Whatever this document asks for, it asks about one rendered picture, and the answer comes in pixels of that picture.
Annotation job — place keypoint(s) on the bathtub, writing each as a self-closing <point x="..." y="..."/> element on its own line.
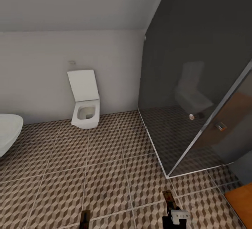
<point x="10" y="128"/>

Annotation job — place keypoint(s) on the toilet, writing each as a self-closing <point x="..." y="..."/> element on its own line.
<point x="85" y="90"/>

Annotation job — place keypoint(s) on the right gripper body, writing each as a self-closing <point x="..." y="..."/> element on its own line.
<point x="168" y="223"/>

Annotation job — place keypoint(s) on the mousetrap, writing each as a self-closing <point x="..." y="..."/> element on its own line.
<point x="85" y="219"/>
<point x="170" y="200"/>

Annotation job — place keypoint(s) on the cabinet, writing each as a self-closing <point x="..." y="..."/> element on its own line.
<point x="241" y="201"/>

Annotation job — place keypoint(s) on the shower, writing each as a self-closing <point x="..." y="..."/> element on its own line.
<point x="167" y="176"/>

